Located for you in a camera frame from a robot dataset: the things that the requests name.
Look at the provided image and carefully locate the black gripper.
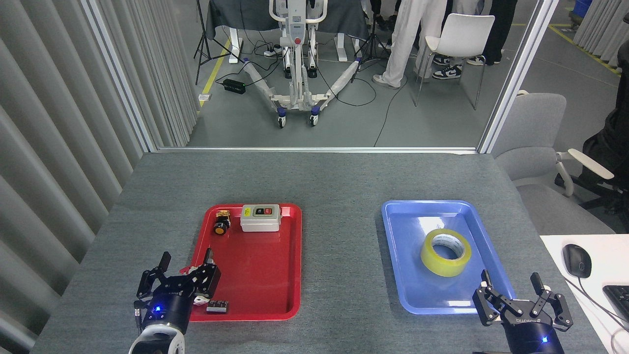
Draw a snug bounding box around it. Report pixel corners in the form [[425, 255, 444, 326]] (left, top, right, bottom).
[[473, 269, 574, 354], [136, 248, 221, 336]]

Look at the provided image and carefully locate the yellow tape roll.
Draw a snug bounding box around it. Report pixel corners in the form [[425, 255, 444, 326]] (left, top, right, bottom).
[[421, 229, 472, 277]]

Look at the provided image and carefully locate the white plastic block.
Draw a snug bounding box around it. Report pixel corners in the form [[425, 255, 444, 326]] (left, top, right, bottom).
[[179, 265, 212, 306]]

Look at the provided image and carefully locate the white desk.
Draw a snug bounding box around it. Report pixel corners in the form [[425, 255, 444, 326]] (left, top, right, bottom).
[[540, 234, 629, 354]]

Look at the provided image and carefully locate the black yellow push button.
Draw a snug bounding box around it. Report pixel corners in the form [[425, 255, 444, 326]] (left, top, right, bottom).
[[213, 209, 231, 236]]

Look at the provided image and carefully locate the black computer mouse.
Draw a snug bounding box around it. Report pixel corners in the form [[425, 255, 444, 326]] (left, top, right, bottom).
[[563, 244, 592, 279]]

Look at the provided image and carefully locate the red plastic tray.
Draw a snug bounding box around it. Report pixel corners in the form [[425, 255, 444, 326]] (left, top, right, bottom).
[[188, 203, 302, 322]]

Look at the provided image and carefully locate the black keyboard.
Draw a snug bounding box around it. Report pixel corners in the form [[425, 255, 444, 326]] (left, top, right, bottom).
[[602, 285, 629, 323]]

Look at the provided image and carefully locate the blue plastic tray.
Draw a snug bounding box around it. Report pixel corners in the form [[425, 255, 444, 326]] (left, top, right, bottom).
[[381, 199, 518, 315]]

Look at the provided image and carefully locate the grey office chair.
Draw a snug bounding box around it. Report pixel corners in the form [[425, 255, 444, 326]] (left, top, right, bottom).
[[491, 90, 617, 236]]

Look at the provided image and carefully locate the black office chair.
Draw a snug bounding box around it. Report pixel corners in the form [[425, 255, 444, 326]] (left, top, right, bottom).
[[555, 39, 629, 232]]

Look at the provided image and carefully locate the black tripod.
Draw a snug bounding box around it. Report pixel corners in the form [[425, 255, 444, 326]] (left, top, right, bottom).
[[194, 0, 246, 85], [351, 0, 406, 83]]

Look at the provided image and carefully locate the person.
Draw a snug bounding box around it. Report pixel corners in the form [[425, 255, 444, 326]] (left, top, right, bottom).
[[431, 0, 473, 81], [372, 0, 453, 89], [371, 0, 400, 31], [467, 0, 518, 66]]

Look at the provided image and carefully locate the white stand on wheels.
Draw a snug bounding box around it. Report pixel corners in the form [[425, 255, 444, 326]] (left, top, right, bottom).
[[243, 0, 362, 129]]

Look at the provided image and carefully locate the table with dark cloth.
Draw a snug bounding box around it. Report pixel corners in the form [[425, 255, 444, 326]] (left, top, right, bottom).
[[205, 0, 370, 64]]

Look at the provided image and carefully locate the white plastic chair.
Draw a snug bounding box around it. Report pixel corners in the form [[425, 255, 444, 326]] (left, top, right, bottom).
[[414, 13, 496, 111]]

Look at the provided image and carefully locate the blue crate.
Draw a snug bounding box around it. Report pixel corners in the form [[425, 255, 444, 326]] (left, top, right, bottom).
[[572, 0, 594, 21]]

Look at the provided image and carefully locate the grey two-button switch box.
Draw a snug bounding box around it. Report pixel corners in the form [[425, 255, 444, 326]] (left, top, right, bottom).
[[240, 204, 281, 233]]

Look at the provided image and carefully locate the silver horizontal rail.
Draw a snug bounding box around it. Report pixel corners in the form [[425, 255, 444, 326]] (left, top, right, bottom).
[[156, 146, 480, 155]]

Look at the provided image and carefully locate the silver post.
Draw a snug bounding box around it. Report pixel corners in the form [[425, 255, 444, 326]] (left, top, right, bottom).
[[81, 0, 160, 152], [478, 0, 561, 154]]

